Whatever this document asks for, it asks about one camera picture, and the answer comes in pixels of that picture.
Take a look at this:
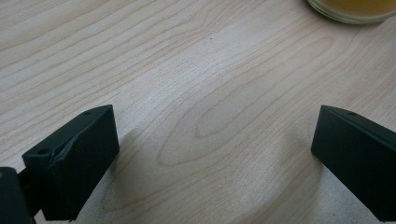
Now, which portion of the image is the glass jar with white lid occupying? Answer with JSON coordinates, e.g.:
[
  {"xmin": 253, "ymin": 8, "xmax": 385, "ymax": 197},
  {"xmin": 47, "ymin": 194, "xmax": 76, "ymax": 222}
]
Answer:
[{"xmin": 306, "ymin": 0, "xmax": 396, "ymax": 25}]

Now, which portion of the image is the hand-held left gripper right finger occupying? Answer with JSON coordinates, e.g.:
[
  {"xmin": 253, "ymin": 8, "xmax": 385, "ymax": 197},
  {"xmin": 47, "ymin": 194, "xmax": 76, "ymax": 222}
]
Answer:
[{"xmin": 310, "ymin": 105, "xmax": 396, "ymax": 222}]

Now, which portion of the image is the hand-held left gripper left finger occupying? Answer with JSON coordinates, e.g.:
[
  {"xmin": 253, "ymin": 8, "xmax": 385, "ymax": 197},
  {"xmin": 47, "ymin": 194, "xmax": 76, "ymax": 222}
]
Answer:
[{"xmin": 21, "ymin": 105, "xmax": 120, "ymax": 222}]

